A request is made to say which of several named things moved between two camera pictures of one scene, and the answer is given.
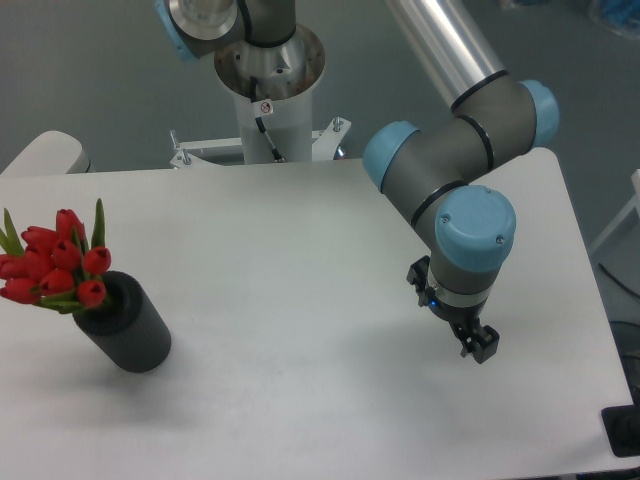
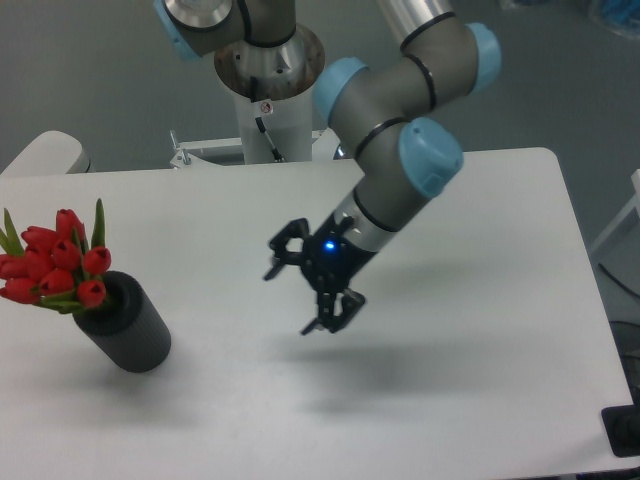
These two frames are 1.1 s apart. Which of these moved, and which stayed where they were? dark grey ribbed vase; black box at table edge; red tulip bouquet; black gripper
Moved: black gripper
Stayed: dark grey ribbed vase; black box at table edge; red tulip bouquet
